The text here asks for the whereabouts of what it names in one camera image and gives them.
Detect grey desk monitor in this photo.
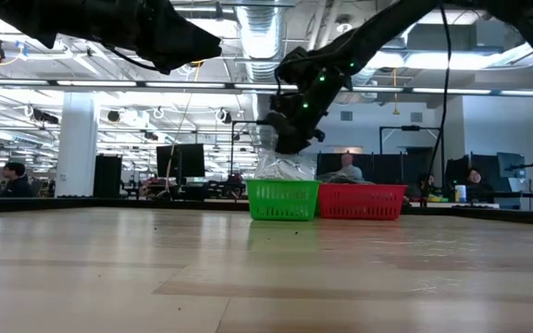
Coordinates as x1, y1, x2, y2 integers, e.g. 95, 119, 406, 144
496, 151, 527, 180

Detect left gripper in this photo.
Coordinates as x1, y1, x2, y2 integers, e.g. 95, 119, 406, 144
118, 0, 224, 75

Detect bag of white cotton balls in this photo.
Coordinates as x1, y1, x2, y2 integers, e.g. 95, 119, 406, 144
252, 123, 318, 182

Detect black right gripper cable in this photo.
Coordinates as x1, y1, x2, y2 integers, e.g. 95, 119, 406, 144
426, 0, 453, 195

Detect black partition screens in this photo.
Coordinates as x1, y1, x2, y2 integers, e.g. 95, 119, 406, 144
316, 151, 434, 185

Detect black metal gantry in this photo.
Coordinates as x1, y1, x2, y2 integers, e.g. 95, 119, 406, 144
378, 124, 444, 156

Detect green plastic basket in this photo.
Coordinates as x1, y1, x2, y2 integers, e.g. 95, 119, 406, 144
245, 179, 322, 222

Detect person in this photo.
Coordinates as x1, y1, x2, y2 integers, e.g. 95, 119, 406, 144
416, 173, 440, 203
460, 167, 497, 204
0, 161, 34, 199
338, 152, 366, 182

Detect white square pillar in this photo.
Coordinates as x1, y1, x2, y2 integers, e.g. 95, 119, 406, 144
55, 91, 100, 199

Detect black cabinet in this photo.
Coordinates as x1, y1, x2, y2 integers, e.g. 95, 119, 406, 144
93, 154, 124, 199

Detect black disc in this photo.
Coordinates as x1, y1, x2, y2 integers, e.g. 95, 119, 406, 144
317, 170, 375, 186

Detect black metal stand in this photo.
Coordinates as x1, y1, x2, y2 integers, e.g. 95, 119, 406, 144
229, 119, 270, 177

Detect black computer monitor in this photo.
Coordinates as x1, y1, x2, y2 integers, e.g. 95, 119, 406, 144
155, 142, 206, 179

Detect red plastic basket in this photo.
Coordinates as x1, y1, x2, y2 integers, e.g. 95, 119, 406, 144
316, 182, 408, 221

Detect silver ceiling air duct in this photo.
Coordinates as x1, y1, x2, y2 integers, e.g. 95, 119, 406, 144
234, 0, 287, 84

